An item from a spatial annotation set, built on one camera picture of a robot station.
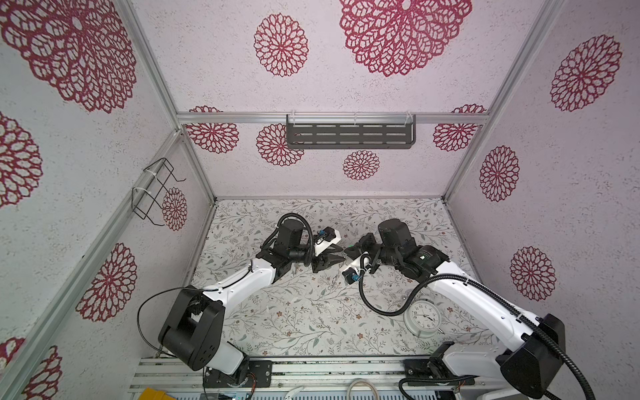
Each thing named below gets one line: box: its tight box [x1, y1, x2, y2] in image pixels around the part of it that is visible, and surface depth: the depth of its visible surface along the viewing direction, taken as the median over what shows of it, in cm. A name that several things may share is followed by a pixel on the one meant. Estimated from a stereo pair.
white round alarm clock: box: [403, 300, 445, 339], surface depth 83 cm
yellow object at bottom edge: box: [138, 386, 179, 400], surface depth 71 cm
